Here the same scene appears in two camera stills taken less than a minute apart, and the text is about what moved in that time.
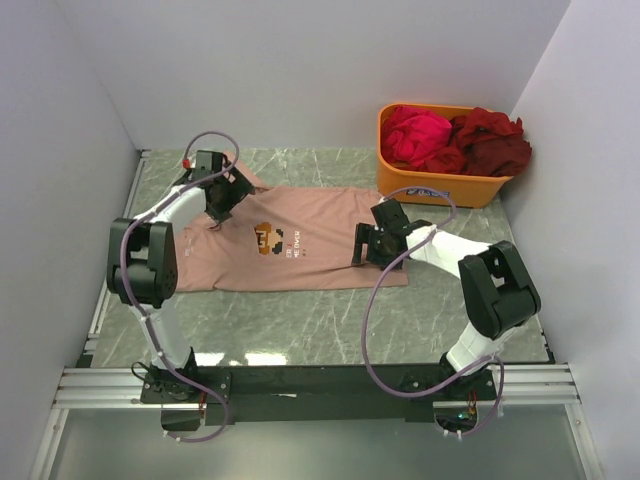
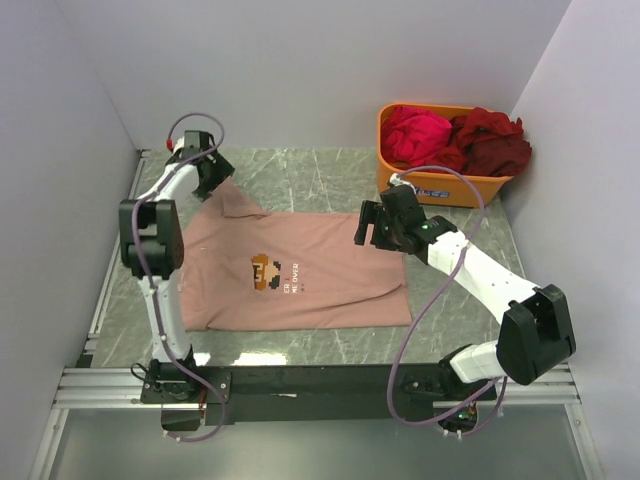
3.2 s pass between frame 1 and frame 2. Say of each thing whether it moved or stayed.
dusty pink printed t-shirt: moved
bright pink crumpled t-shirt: stayed
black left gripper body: moved
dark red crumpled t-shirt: stayed
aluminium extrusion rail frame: stayed
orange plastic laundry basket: stayed
